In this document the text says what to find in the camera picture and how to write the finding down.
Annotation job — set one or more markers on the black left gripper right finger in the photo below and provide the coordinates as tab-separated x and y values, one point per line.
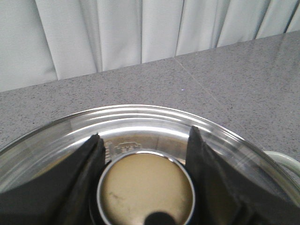
226	197

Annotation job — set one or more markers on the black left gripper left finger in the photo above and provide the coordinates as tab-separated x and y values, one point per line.
60	196

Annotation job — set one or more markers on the pale green electric cooking pot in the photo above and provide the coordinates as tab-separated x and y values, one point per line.
286	161

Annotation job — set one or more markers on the white pleated curtain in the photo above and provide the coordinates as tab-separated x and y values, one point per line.
49	40

